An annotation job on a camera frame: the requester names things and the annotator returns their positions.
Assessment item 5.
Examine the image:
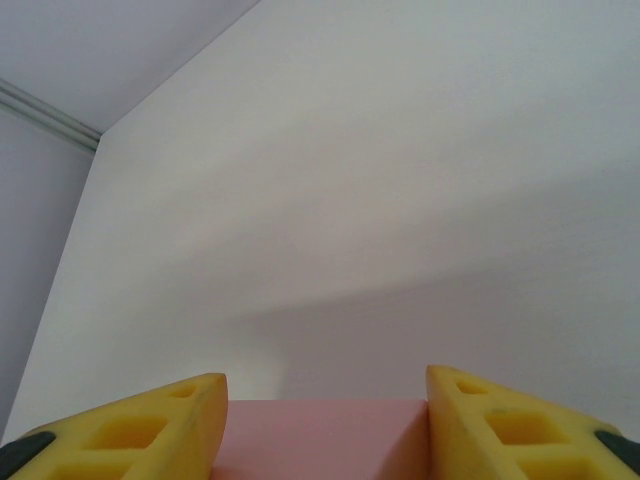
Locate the pink paper box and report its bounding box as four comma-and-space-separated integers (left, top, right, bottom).
212, 398, 432, 480

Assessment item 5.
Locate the aluminium frame post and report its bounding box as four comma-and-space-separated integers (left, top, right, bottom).
0, 77, 101, 151

